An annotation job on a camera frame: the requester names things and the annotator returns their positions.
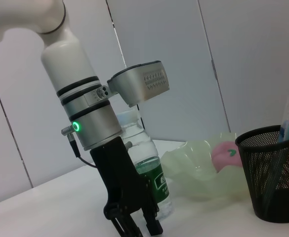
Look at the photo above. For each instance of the pink toy peach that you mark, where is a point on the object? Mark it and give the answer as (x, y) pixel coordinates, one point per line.
(224, 155)

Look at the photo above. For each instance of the pale green glass fruit plate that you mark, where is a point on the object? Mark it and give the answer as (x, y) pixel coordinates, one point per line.
(198, 177)

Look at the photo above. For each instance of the black mesh pen holder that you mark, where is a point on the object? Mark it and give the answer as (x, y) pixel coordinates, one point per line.
(270, 177)

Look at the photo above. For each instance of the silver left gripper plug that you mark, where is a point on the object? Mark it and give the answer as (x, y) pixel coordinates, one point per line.
(129, 145)

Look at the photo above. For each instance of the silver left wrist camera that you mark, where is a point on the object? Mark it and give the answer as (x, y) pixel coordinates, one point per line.
(136, 84)

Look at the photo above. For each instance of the clear green-label water bottle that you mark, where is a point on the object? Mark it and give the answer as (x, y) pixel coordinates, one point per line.
(144, 148)

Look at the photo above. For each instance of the clear plastic ruler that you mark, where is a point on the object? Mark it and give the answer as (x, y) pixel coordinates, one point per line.
(288, 108)

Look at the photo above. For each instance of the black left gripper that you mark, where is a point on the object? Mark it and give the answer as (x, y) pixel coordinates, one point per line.
(119, 177)

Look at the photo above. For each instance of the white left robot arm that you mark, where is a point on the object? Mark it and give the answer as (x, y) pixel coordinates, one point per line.
(70, 69)

